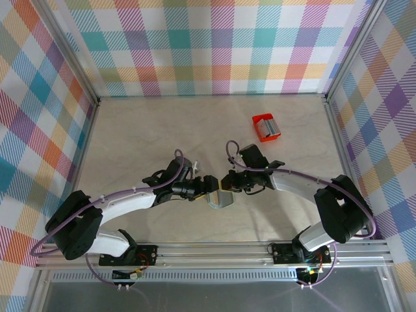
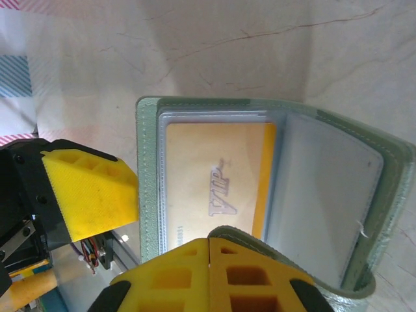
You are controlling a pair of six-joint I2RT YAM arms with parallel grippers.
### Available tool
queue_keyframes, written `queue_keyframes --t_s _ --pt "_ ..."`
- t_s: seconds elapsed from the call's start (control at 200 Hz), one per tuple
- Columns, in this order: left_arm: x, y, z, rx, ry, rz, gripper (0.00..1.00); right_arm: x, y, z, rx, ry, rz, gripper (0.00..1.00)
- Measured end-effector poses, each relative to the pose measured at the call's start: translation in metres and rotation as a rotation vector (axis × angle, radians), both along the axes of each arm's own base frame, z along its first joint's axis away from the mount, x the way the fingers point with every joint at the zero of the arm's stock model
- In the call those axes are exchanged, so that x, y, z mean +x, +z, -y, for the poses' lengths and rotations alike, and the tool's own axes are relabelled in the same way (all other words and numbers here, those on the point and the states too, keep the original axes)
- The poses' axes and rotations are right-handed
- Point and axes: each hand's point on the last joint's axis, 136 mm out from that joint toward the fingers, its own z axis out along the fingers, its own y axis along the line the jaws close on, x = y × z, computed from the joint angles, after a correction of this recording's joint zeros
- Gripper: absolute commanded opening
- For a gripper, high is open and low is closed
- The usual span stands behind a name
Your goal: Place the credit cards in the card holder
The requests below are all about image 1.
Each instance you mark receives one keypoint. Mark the silver credit card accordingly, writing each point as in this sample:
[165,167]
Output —
[274,127]

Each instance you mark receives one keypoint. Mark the red card box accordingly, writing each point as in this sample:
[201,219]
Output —
[260,117]

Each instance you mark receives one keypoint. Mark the aluminium mounting rail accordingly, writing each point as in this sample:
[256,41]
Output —
[211,256]

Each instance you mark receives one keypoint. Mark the aluminium side rail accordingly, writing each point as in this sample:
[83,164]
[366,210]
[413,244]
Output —
[86,139]
[346,162]

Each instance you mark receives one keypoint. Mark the green card holder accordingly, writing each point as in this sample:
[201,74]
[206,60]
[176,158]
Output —
[224,200]

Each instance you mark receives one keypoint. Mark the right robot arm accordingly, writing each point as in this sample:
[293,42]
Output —
[292,185]

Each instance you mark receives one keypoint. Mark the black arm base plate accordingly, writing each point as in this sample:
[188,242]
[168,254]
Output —
[148,255]
[281,253]

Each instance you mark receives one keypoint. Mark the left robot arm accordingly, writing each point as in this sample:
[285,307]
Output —
[130,201]

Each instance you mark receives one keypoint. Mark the grey metal sheet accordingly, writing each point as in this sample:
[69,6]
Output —
[211,297]

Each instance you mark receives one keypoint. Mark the aluminium frame post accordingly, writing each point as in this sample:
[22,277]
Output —
[70,52]
[354,48]

